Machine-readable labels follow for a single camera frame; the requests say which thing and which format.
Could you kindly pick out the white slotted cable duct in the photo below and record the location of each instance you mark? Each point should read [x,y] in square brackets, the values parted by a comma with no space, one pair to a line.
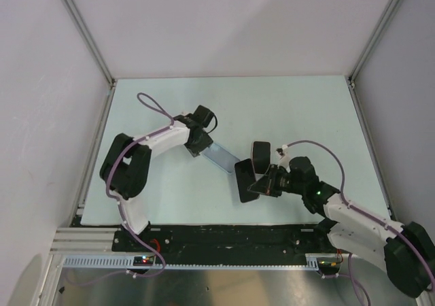
[126,262]

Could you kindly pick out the black smartphone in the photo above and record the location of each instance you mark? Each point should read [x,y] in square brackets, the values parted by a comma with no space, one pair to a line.
[262,156]

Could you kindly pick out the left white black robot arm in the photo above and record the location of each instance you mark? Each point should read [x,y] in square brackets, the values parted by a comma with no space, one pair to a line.
[126,165]

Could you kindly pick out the black phone with red edge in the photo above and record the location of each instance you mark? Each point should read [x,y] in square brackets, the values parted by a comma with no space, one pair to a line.
[245,177]

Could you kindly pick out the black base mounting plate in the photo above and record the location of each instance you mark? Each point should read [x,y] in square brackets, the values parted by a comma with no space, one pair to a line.
[230,245]

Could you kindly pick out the aluminium frame post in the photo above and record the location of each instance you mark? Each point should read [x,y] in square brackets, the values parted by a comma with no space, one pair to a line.
[378,32]
[82,28]

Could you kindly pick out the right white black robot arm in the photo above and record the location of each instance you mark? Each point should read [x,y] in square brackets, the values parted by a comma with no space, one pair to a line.
[404,251]

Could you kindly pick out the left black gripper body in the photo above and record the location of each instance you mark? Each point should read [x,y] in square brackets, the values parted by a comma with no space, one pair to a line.
[203,142]

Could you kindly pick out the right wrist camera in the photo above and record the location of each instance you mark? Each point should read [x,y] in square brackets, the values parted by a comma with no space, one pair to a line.
[283,157]

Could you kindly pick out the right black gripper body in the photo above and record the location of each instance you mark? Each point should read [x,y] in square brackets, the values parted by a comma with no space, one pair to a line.
[287,183]

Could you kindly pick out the left aluminium frame post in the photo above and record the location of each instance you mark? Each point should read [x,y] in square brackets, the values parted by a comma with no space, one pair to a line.
[82,28]

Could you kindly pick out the right aluminium frame post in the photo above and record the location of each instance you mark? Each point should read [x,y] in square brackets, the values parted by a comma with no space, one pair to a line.
[378,32]

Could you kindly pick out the right controller board with wires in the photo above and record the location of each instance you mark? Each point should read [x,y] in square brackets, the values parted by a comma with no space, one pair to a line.
[328,267]

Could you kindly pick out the front aluminium frame rail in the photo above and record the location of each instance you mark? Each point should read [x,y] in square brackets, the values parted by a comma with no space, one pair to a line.
[83,241]

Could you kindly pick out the left controller board with LEDs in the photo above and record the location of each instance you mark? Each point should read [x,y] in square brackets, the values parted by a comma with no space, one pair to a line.
[144,260]

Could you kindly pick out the translucent blue phone case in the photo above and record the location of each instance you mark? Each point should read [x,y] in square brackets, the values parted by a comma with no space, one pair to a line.
[221,157]

